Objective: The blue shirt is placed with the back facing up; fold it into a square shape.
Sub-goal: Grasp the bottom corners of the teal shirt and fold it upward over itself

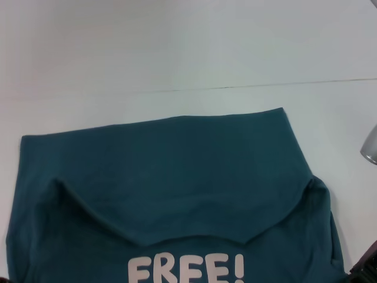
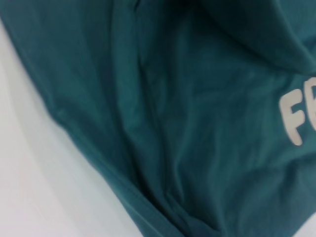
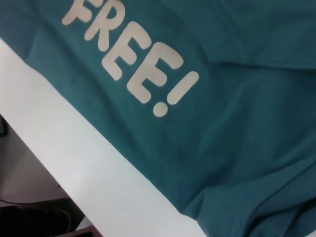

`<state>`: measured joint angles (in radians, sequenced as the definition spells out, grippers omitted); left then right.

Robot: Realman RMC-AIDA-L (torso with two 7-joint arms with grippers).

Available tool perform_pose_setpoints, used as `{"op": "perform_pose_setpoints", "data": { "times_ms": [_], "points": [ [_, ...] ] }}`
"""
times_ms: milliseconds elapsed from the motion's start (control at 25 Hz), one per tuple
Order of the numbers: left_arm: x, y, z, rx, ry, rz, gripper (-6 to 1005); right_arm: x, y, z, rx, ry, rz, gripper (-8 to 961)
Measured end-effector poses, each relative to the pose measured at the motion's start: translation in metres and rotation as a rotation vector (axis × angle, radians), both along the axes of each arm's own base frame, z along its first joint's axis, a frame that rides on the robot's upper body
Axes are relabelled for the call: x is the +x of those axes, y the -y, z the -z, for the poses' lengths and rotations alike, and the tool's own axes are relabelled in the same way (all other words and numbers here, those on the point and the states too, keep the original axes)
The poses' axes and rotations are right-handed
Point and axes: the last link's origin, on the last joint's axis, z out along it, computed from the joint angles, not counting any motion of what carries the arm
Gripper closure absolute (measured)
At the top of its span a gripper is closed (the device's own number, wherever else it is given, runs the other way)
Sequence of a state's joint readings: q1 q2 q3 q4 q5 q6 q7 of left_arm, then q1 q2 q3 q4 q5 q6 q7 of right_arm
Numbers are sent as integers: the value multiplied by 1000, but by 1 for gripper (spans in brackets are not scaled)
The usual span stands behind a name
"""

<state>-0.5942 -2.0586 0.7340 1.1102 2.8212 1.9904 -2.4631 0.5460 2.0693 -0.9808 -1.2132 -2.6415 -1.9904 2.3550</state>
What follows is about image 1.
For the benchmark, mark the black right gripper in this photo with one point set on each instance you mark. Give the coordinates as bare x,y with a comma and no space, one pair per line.
365,265

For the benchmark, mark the blue t-shirt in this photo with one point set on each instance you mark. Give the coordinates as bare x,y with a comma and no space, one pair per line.
176,182

